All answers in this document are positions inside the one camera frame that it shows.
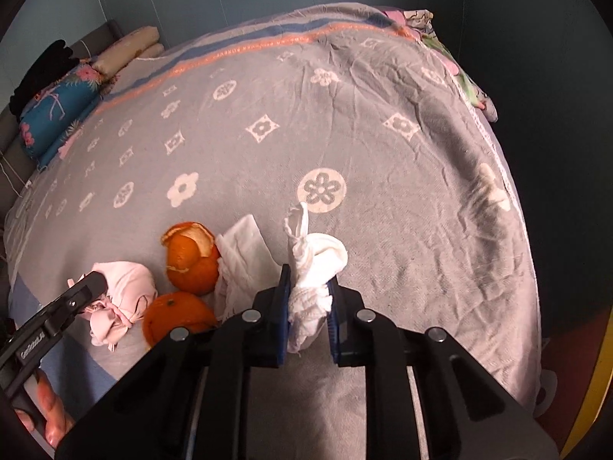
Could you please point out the yellow rimmed trash bin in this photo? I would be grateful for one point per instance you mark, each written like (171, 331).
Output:
(596, 383)

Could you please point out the grey patterned blanket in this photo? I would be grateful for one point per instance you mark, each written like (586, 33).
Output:
(383, 191)

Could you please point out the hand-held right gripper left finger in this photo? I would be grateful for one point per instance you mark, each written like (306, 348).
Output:
(286, 309)

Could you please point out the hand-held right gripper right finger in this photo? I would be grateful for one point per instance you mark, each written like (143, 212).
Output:
(334, 316)

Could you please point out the black clothing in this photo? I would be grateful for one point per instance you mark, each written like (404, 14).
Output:
(43, 72)

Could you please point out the pale pink cloth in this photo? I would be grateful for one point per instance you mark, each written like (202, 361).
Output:
(124, 287)

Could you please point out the floral bedsheet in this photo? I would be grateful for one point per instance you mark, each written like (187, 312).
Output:
(459, 72)

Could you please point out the orange peel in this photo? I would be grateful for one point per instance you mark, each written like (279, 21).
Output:
(191, 263)
(179, 318)

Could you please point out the blue floral pillow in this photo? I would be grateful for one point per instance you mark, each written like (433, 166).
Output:
(52, 110)

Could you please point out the beige pillow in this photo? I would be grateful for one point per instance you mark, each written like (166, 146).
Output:
(124, 47)
(146, 53)

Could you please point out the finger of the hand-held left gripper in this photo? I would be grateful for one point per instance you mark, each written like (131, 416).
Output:
(72, 299)

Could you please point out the person's left hand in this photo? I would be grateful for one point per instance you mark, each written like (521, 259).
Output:
(52, 417)

